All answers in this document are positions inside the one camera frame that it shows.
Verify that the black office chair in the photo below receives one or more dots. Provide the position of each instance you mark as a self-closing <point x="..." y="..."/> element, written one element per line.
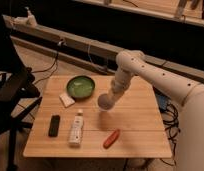
<point x="16" y="82"/>

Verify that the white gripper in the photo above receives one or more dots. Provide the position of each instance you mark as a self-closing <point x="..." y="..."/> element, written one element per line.
<point x="115" y="95"/>

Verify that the orange marker pen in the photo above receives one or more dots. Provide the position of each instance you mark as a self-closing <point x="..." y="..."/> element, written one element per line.
<point x="111" y="139"/>

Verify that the wooden table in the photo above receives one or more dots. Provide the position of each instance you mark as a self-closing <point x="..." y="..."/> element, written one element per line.
<point x="136" y="115"/>

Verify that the green ceramic bowl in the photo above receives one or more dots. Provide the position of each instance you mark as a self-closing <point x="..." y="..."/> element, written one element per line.
<point x="80" y="87"/>

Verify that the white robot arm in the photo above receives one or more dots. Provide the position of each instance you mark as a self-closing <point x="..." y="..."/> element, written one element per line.
<point x="189" y="94"/>

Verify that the blue box on floor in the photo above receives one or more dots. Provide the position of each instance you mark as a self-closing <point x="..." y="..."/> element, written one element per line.
<point x="162" y="102"/>

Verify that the black rectangular remote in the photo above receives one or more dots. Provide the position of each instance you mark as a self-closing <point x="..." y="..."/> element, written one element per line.
<point x="54" y="126"/>

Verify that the white sponge block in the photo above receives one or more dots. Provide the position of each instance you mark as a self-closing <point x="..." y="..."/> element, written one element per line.
<point x="66" y="99"/>

